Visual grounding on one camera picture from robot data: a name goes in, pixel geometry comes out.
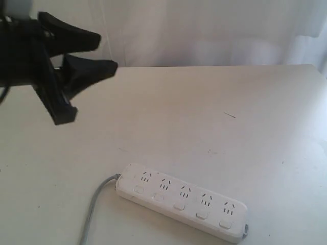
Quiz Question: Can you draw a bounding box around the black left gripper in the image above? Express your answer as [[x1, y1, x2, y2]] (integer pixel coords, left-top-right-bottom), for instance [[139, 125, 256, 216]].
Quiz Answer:
[[1, 12, 118, 125]]

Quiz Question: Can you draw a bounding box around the white five-outlet power strip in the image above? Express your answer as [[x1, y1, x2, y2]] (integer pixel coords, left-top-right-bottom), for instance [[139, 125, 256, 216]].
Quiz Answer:
[[115, 164, 249, 244]]

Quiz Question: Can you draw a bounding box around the white backdrop curtain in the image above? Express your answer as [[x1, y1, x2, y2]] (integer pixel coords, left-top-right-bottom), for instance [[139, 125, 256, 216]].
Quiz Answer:
[[30, 0, 326, 75]]

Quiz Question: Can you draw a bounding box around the grey power cord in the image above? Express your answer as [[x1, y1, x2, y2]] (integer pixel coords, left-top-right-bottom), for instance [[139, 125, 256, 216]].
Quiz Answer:
[[78, 174, 122, 245]]

